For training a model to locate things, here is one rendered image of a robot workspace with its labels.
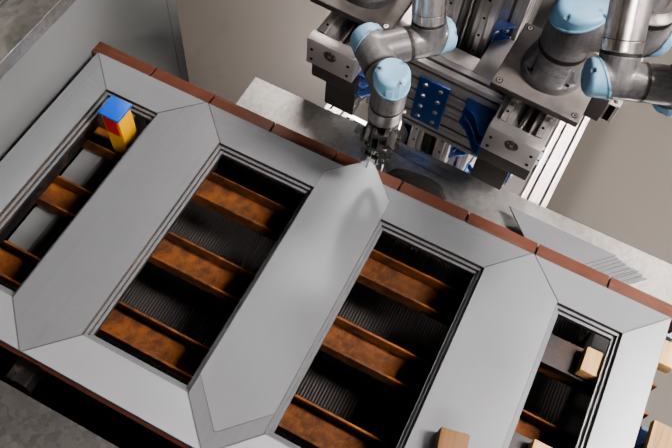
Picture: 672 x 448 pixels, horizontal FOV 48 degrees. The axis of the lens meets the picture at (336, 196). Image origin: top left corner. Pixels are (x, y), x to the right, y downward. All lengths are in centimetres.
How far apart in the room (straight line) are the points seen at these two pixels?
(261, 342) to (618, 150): 192
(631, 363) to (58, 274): 128
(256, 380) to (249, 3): 206
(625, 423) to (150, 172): 120
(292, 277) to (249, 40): 167
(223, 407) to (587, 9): 113
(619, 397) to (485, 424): 30
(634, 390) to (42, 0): 161
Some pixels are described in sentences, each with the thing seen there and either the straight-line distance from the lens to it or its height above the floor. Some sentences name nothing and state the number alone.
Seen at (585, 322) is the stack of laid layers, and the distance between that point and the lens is 182.
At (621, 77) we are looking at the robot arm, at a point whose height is 137.
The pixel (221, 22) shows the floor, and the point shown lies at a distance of 328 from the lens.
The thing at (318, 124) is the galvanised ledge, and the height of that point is 68.
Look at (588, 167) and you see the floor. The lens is 308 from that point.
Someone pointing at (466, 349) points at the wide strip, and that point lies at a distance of 170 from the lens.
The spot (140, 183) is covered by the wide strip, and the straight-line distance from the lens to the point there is 185.
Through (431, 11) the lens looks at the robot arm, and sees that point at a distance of 158.
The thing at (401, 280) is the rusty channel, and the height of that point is 68.
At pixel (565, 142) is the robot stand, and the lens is 282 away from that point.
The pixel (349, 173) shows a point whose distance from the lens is 184.
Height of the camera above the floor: 242
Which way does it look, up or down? 60 degrees down
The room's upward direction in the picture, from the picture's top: 7 degrees clockwise
